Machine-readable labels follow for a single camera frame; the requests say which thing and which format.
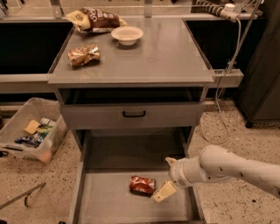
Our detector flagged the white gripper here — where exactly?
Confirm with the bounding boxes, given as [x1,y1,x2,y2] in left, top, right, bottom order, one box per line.
[151,157,208,203]

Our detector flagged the crushed red coke can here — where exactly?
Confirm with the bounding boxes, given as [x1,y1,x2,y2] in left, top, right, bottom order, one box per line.
[129,176,156,194]

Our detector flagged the grey drawer cabinet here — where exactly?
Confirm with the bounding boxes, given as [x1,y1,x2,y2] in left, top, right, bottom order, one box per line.
[47,17,216,224]

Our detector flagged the small can in bin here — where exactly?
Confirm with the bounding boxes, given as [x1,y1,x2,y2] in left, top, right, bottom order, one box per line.
[40,118,55,126]

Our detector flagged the white bowl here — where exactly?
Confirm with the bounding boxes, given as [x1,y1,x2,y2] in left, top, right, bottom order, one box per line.
[111,26,144,46]

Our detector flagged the clear plastic bin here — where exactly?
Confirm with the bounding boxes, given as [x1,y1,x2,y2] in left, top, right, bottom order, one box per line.
[0,98,67,164]

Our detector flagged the blue snack bag in bin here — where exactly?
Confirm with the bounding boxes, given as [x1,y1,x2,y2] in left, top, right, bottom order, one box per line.
[14,132,46,148]

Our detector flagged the metal grabber tool on floor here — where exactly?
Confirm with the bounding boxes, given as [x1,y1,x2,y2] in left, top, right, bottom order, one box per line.
[0,182,46,210]

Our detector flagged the brown chip bag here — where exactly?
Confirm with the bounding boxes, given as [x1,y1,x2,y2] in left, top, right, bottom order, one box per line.
[65,7,128,33]

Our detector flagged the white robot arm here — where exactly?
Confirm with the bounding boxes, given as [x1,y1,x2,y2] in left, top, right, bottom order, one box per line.
[151,145,280,202]

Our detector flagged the yellow sponge in bin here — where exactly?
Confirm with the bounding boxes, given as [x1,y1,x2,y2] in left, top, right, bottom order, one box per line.
[24,120,40,135]

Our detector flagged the closed grey top drawer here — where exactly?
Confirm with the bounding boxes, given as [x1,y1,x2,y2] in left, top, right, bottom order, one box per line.
[60,103,204,130]

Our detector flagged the crushed gold can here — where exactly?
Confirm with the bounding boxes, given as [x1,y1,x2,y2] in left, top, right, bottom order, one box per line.
[67,44,101,67]

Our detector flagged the white power cable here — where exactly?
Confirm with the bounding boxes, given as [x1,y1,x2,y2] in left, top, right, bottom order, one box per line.
[199,17,243,145]

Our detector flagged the open grey middle drawer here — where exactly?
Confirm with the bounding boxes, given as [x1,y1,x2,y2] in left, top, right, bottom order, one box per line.
[69,129,206,224]

